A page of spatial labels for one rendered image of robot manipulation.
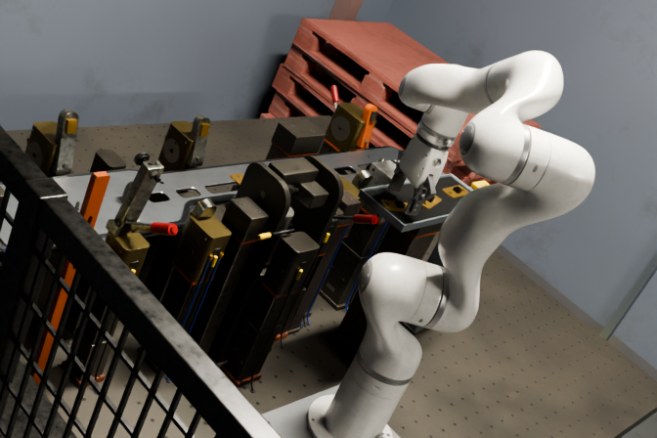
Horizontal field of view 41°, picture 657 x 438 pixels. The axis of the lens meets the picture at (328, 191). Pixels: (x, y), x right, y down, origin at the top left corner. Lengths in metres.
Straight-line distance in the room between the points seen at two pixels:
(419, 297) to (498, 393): 0.84
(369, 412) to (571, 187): 0.64
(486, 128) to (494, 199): 0.16
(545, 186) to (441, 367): 1.06
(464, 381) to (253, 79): 2.56
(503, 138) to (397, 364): 0.54
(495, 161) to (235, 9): 2.97
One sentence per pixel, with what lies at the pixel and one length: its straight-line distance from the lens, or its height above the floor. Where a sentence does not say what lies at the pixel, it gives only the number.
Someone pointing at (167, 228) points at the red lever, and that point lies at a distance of 1.58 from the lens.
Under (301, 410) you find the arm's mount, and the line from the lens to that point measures 1.88.
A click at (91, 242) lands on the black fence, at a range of 0.77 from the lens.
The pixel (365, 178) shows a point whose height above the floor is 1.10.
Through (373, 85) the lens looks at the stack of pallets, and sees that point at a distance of 3.91.
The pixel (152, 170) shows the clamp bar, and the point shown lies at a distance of 1.60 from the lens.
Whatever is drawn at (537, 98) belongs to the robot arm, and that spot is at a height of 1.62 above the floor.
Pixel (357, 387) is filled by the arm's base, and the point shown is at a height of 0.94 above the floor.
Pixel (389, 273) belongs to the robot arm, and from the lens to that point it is 1.61.
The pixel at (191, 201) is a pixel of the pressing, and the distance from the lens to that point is 1.96.
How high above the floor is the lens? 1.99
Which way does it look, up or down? 26 degrees down
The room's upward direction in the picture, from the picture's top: 25 degrees clockwise
